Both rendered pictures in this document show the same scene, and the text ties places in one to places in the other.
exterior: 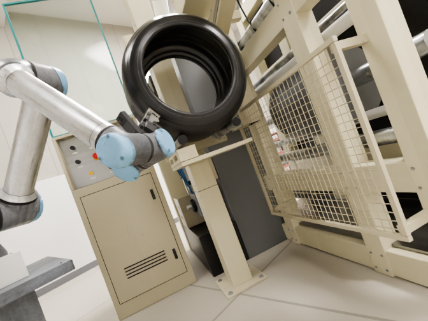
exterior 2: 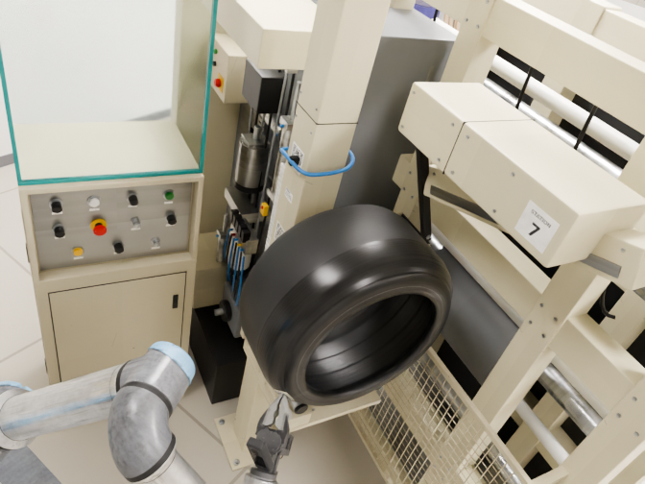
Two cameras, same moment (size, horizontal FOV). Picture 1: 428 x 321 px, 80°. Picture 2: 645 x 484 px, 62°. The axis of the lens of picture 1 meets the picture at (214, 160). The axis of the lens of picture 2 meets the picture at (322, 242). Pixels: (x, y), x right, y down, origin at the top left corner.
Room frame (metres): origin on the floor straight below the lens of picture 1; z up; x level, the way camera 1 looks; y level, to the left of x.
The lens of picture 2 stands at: (0.26, 0.49, 2.27)
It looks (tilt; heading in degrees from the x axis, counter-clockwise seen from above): 37 degrees down; 341
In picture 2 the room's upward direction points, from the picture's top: 15 degrees clockwise
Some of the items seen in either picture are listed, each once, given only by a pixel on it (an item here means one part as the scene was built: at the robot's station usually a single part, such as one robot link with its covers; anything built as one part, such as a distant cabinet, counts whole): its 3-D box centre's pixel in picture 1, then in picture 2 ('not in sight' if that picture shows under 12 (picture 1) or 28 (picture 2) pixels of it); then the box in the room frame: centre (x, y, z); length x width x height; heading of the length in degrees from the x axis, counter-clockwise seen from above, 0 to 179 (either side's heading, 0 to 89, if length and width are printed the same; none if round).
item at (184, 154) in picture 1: (181, 157); (275, 375); (1.32, 0.15, 0.84); 0.36 x 0.09 x 0.06; 17
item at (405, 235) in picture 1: (292, 155); (409, 424); (1.24, -0.37, 0.65); 0.90 x 0.02 x 0.70; 17
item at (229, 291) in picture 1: (239, 278); (250, 434); (1.60, 0.11, 0.01); 0.27 x 0.27 x 0.02; 17
